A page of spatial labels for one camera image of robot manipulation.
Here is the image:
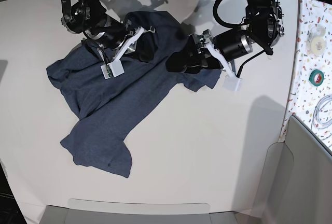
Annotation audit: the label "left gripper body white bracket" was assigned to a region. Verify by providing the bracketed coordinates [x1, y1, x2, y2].
[191, 30, 236, 77]

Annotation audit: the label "clear tape roll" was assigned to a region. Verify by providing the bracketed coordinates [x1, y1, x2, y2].
[306, 25, 326, 57]

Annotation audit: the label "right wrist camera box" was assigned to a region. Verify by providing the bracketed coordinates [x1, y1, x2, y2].
[101, 60, 125, 79]

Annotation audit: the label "coiled white cable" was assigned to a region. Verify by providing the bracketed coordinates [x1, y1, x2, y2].
[310, 94, 332, 131]

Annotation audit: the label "grey chair at right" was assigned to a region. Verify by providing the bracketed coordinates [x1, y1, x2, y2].
[247, 116, 331, 223]

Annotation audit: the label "green tape roll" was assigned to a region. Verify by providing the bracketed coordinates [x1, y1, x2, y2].
[309, 69, 324, 87]

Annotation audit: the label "dark blue t-shirt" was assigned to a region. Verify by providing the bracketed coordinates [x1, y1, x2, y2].
[47, 11, 221, 178]

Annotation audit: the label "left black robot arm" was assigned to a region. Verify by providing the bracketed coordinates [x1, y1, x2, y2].
[166, 0, 284, 78]

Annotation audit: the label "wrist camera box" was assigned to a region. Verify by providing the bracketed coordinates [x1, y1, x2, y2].
[101, 60, 125, 79]
[223, 75, 243, 92]

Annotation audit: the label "grey chair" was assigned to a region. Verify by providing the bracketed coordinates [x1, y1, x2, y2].
[247, 116, 331, 223]
[40, 199, 237, 223]

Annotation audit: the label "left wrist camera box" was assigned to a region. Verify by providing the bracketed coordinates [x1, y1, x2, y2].
[223, 75, 243, 92]

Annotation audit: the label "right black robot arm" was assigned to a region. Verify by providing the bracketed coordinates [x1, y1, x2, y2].
[61, 0, 155, 64]

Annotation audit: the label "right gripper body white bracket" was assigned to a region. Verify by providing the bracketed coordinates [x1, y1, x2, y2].
[111, 26, 155, 63]

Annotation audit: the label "grey chair at bottom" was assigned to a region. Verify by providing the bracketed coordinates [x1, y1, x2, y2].
[40, 199, 237, 223]

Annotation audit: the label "terrazzo patterned side table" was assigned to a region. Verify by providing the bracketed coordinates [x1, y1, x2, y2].
[279, 0, 331, 148]

